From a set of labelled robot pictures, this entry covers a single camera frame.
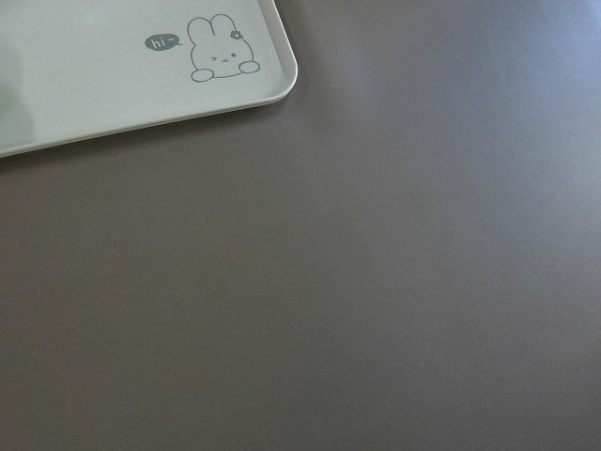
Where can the cream rabbit tray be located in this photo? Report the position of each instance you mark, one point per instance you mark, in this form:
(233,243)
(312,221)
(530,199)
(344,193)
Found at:
(73,70)

